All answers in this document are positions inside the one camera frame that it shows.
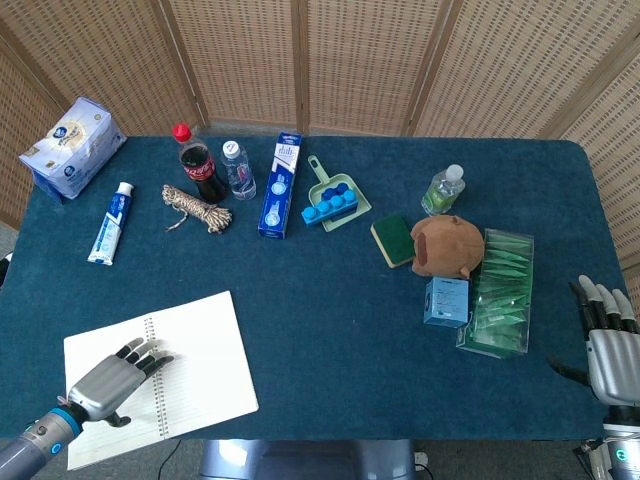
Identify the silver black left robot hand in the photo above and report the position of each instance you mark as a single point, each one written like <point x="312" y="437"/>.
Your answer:
<point x="107" y="385"/>

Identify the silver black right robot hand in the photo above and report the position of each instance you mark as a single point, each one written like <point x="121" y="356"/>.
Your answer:
<point x="615" y="360"/>

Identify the spiral lined notebook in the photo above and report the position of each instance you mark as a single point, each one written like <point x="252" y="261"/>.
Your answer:
<point x="210" y="360"/>

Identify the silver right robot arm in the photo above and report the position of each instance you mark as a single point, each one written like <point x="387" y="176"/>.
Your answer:
<point x="617" y="445"/>

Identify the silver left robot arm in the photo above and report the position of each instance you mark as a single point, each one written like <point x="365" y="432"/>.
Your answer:
<point x="35" y="442"/>

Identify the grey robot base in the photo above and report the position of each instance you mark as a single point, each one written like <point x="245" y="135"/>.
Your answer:
<point x="300" y="460"/>

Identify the clear box green packets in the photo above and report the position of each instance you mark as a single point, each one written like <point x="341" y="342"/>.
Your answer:
<point x="502" y="300"/>

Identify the white blue toothpaste tube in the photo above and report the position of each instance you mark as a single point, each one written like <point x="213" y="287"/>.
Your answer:
<point x="110" y="225"/>

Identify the light blue cardboard box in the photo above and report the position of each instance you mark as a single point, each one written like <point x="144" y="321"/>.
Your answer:
<point x="447" y="302"/>

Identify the brown capybara plush toy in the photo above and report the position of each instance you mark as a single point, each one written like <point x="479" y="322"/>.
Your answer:
<point x="450" y="245"/>

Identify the cola bottle red label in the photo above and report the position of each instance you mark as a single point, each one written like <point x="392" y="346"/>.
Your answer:
<point x="200" y="170"/>

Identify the white blue tissue pack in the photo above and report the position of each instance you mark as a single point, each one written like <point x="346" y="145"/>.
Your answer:
<point x="70" y="150"/>

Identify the clear bottle green liquid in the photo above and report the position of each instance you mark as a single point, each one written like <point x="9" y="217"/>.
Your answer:
<point x="442" y="192"/>

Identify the blue tablecloth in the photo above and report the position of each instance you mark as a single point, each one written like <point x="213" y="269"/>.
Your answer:
<point x="340" y="310"/>

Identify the clear water bottle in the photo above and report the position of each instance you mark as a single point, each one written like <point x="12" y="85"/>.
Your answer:
<point x="239" y="172"/>

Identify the green yellow sponge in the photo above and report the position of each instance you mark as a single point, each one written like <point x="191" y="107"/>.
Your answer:
<point x="392" y="240"/>

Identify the blue white toothpaste box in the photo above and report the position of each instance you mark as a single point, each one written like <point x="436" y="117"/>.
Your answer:
<point x="279" y="190"/>

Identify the light blue building block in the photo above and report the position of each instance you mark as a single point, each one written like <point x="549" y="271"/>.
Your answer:
<point x="327" y="207"/>

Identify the dark blue building block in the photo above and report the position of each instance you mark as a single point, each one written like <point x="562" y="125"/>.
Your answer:
<point x="334" y="192"/>

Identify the light green dustpan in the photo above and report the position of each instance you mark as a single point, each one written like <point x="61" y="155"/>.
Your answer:
<point x="361" y="202"/>

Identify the woven bamboo folding screen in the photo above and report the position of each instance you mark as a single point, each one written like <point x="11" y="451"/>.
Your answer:
<point x="360" y="60"/>

